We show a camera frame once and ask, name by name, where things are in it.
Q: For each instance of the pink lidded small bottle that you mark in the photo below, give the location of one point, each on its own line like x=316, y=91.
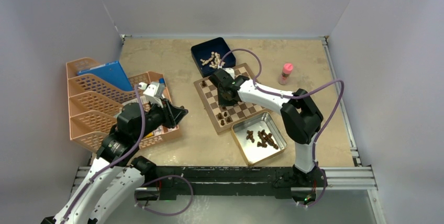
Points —
x=285, y=73

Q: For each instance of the dark blue square tray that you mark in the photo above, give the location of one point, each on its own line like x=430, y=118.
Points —
x=203, y=52

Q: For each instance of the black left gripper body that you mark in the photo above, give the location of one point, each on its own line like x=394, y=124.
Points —
x=152, y=118

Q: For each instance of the orange plastic file organizer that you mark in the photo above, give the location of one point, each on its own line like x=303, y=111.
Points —
x=92, y=103

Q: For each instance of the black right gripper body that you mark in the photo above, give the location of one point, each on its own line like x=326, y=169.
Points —
x=223, y=100

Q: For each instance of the blue folder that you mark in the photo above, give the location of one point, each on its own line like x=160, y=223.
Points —
x=111, y=72

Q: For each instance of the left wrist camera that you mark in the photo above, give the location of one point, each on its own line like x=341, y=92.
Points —
x=153, y=92

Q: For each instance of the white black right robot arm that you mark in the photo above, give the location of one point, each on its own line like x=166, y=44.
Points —
x=301, y=117

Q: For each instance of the pile of light chess pieces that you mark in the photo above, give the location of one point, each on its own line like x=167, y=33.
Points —
x=214, y=61

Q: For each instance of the orange plastic basket tray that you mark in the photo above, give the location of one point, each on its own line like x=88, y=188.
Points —
x=161, y=134

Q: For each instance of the wooden chess board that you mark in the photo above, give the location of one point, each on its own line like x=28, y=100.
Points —
x=237, y=113

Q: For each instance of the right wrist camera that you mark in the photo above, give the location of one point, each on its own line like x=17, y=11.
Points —
x=230, y=71

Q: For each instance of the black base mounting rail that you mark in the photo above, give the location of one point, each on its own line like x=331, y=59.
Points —
x=279, y=182

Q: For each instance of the pile of dark chess pieces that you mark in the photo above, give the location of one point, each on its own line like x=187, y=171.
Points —
x=265, y=139

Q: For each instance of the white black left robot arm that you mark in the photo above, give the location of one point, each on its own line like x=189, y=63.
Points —
x=116, y=172

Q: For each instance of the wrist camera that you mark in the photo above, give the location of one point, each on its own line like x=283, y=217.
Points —
x=153, y=92
x=230, y=71

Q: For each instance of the metal gold-rimmed tin tray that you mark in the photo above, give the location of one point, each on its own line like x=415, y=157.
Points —
x=251, y=153

